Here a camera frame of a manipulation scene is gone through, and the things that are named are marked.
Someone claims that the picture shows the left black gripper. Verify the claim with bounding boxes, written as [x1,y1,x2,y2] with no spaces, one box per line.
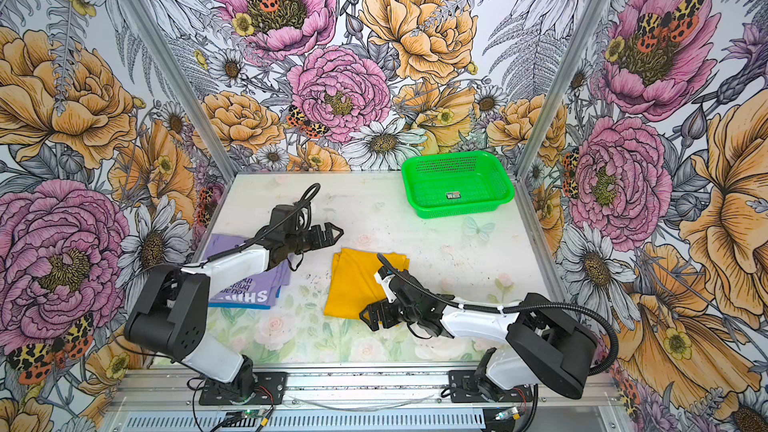
[287,223,344,253]

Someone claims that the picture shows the yellow t shirt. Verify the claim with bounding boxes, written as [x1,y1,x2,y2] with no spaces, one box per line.
[324,248,386,320]

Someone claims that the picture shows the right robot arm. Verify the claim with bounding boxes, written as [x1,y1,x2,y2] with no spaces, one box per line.
[359,267,616,402]

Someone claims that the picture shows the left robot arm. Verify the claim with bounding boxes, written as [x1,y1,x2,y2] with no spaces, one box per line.
[124,201,344,403]

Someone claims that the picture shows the folded purple t shirt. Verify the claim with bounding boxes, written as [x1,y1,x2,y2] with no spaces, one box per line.
[203,234,292,310]

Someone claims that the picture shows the green plastic basket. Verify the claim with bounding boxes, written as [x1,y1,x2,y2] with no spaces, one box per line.
[401,151,515,219]

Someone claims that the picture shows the right green circuit board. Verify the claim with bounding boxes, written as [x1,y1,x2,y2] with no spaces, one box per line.
[494,407,521,422]

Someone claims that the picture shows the green circuit board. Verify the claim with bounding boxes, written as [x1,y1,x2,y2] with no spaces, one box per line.
[226,409,270,425]
[494,407,521,422]

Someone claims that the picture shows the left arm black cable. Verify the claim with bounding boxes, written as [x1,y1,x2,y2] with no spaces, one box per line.
[179,182,322,271]

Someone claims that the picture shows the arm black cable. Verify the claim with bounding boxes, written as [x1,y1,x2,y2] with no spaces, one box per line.
[179,182,322,271]
[376,253,620,376]

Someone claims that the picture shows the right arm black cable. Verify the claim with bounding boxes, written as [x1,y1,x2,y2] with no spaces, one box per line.
[376,253,620,376]

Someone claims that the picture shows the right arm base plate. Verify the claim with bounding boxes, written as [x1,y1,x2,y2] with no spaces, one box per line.
[441,369,533,405]

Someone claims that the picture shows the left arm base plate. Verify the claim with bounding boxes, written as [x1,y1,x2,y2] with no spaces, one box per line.
[198,372,288,406]

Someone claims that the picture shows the aluminium front rail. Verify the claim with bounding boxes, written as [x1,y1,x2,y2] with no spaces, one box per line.
[110,364,625,412]

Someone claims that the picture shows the left aluminium corner post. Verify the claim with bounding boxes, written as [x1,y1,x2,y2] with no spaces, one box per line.
[118,0,238,184]

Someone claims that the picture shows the aluminium corner post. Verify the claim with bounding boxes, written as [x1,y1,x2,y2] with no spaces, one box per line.
[514,0,610,181]
[118,0,238,184]

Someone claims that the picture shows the right aluminium corner post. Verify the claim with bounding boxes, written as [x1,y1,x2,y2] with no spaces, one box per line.
[514,0,610,181]

